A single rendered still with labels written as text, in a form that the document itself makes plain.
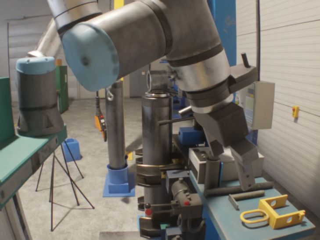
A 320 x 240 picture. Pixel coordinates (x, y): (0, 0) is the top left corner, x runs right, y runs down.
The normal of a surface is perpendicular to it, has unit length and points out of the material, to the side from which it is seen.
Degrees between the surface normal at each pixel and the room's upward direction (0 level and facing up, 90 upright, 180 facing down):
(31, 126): 70
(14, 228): 90
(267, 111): 90
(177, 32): 109
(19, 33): 90
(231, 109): 24
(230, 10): 90
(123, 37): 80
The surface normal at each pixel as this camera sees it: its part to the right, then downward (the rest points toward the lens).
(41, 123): 0.48, -0.14
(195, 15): 0.46, 0.24
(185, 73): -0.60, 0.54
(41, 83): 0.69, 0.17
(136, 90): 0.11, 0.23
